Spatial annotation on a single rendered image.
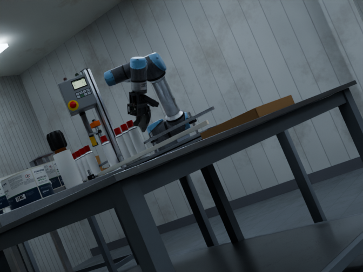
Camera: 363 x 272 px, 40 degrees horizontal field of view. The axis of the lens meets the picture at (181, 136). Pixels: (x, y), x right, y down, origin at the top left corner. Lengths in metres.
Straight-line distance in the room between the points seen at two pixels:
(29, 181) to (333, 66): 3.89
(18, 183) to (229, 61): 4.02
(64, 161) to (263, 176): 3.77
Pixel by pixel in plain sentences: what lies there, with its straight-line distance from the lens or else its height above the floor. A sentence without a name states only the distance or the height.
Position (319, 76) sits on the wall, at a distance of 5.54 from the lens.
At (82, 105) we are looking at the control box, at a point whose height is 1.30.
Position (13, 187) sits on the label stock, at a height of 0.98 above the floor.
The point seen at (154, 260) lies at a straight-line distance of 1.35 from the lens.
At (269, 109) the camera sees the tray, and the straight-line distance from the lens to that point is 1.90.
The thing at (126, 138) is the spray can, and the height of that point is 1.01.
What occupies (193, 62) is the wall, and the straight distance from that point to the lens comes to 6.14.
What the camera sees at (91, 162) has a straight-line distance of 2.82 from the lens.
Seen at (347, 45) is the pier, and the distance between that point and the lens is 5.28.
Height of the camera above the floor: 0.79
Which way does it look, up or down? 3 degrees up
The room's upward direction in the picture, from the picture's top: 23 degrees counter-clockwise
